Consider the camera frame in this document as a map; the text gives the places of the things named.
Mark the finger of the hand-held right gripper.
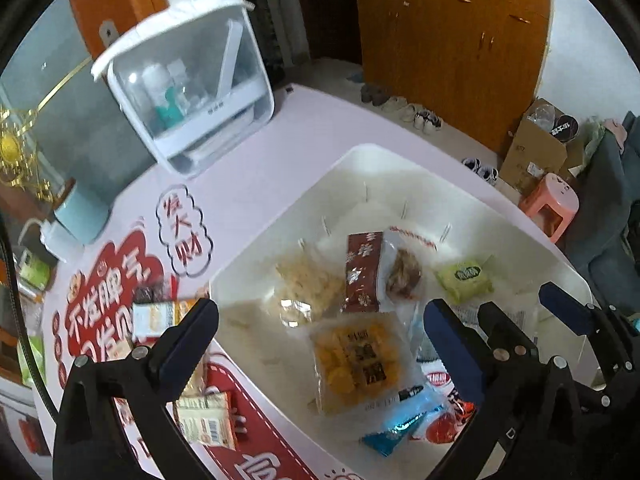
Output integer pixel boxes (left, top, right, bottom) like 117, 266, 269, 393
539, 282, 608, 336
477, 302, 540, 363

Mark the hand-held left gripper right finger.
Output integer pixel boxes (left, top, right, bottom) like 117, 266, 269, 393
422, 297, 571, 480

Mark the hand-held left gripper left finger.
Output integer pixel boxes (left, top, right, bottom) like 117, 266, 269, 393
52, 297, 221, 480

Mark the large light blue packet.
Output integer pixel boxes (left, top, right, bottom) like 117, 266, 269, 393
407, 300, 528, 401

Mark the green small snack packet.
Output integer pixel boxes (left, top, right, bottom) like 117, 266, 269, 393
434, 255, 496, 306

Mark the white red date packet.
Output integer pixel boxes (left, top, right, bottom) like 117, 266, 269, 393
410, 390, 481, 446

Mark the clear nut cluster packet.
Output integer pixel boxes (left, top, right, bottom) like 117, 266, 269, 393
382, 227, 438, 301

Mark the yellow pastry pack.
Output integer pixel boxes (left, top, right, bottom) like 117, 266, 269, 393
307, 310, 428, 417

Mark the blue candy packet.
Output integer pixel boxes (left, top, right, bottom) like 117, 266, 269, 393
360, 390, 446, 458

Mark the brown snack packet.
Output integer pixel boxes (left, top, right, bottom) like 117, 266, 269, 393
341, 231, 388, 313

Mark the flaky pastry pack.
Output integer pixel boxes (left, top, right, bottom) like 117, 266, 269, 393
272, 245, 346, 328

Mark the white plastic basket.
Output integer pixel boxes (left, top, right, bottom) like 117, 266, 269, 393
209, 144, 601, 480

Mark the orange and white snack bar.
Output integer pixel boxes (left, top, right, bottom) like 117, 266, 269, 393
131, 299, 201, 338

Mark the beige small snack packet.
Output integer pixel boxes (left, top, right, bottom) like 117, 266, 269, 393
175, 391, 238, 451

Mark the dark small snack packet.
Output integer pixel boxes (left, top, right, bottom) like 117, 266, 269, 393
134, 285, 168, 306

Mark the dark teal sofa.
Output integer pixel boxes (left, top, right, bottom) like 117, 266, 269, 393
565, 110, 640, 321

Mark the pink plastic stool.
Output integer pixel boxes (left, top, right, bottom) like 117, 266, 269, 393
517, 172, 580, 243

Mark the cardboard box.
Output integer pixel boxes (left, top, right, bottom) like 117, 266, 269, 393
500, 97, 583, 196

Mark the green tissue pack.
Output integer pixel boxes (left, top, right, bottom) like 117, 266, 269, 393
17, 335, 48, 388

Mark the green label glass bottle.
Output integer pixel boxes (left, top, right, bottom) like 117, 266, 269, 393
17, 247, 56, 293

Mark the light blue canister brown lid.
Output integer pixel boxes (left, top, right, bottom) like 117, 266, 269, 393
52, 177, 111, 246

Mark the white squeeze bottle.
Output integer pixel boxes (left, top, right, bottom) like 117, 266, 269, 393
19, 217, 68, 261

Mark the white storage box clear lid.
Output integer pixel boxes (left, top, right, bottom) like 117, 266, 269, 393
91, 0, 275, 178

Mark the teal and white bottle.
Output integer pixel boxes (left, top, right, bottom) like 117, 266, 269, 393
141, 61, 192, 129

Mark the pink printed tablecloth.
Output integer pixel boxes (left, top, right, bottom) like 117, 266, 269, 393
32, 82, 521, 480

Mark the grey shoe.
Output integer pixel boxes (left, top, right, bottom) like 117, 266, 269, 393
360, 82, 391, 106

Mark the large gold door ornament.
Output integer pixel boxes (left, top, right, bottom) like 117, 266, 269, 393
0, 55, 96, 201

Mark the clear plastic bottle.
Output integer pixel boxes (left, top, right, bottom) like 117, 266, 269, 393
167, 59, 193, 106

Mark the wooden cabinet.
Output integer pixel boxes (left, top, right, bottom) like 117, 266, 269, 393
354, 0, 551, 156

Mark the wooden framed glass door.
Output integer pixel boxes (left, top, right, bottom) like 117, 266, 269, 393
0, 0, 171, 221

